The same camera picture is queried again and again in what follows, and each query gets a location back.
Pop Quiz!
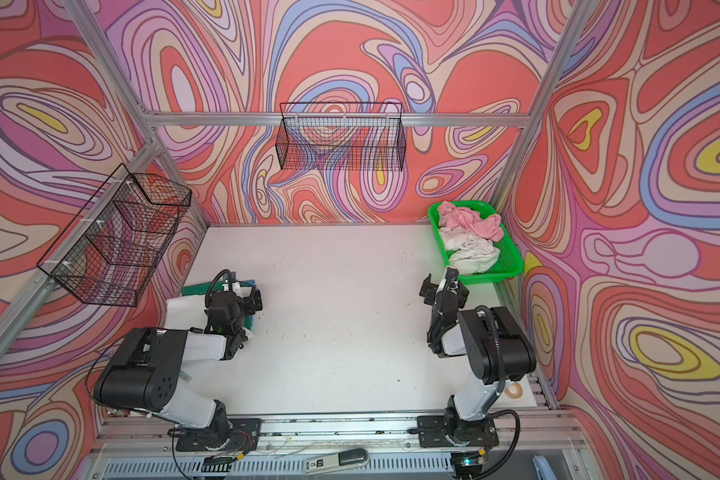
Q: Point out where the green plastic basket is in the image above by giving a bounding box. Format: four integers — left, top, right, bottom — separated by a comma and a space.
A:
427, 200, 524, 285

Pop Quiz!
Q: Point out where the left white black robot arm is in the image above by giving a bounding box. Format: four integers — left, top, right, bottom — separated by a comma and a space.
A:
89, 269, 263, 451

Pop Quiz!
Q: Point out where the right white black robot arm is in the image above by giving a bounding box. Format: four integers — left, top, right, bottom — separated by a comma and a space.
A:
415, 268, 537, 450

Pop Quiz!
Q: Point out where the folded green t shirt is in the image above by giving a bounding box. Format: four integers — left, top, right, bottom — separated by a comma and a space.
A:
181, 280, 257, 297

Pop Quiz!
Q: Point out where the white patterned t shirt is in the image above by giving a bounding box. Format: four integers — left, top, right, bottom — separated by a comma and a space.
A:
439, 228, 501, 275

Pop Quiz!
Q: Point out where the pink t shirt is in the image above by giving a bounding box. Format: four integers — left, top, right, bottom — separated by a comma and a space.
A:
437, 201, 505, 242

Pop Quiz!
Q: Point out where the tape roll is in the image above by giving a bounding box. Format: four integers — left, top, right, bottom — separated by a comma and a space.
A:
503, 382, 524, 401

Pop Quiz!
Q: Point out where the grey black handheld device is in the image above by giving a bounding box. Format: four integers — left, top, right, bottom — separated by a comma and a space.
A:
305, 448, 370, 476

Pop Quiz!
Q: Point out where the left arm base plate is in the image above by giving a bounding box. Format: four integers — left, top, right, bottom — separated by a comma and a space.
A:
168, 417, 263, 453

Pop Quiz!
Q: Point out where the left black wire basket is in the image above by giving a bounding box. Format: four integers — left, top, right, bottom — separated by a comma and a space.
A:
37, 164, 192, 307

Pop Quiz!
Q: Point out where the black wire basket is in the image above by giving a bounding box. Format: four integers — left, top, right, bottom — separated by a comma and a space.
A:
275, 100, 407, 171
37, 164, 192, 307

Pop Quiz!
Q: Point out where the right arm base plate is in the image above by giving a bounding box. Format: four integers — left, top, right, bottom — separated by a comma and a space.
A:
411, 414, 500, 450

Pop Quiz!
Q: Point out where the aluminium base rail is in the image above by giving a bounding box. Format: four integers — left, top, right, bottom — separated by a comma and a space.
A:
92, 409, 587, 456

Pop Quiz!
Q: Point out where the back black wire basket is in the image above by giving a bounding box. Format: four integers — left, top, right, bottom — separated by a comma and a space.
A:
275, 100, 407, 171

